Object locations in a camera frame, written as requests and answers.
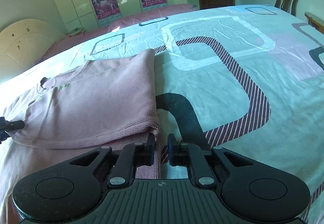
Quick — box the pink sweatshirt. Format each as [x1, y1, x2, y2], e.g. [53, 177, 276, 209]
[1, 49, 161, 223]

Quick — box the cream arched headboard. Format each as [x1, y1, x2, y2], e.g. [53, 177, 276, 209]
[0, 18, 65, 83]

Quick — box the patterned light blue bedsheet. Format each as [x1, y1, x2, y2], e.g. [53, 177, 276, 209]
[1, 5, 323, 223]

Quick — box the pink checked bed cover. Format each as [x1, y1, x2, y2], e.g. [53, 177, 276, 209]
[34, 4, 198, 65]

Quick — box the lower left pink poster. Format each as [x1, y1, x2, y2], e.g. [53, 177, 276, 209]
[91, 0, 120, 20]

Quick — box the wooden bed footboard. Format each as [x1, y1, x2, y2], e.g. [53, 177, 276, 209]
[305, 12, 324, 33]

